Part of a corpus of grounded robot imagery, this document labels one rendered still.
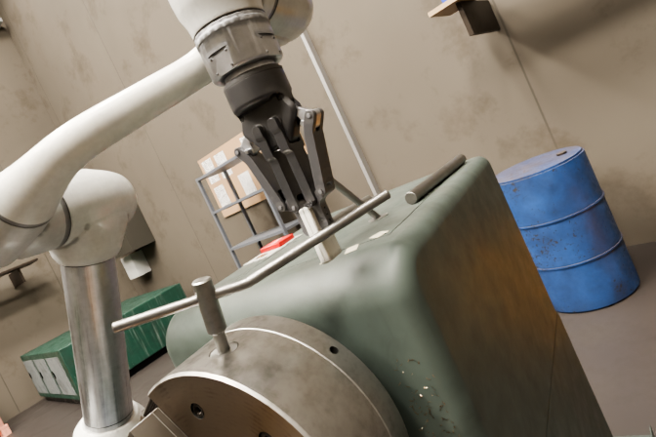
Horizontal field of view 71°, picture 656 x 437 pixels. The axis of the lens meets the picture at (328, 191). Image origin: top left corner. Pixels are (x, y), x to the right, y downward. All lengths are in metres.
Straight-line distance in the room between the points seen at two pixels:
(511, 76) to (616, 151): 0.85
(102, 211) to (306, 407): 0.61
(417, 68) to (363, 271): 3.36
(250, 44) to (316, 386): 0.37
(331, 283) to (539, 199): 2.29
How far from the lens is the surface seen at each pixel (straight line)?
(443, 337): 0.57
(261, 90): 0.52
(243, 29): 0.53
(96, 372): 1.11
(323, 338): 0.56
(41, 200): 0.80
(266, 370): 0.51
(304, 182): 0.53
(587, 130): 3.56
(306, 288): 0.62
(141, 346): 6.72
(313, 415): 0.49
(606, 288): 3.02
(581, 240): 2.89
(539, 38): 3.54
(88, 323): 1.06
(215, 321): 0.53
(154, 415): 0.61
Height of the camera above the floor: 1.37
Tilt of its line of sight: 3 degrees down
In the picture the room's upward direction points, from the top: 25 degrees counter-clockwise
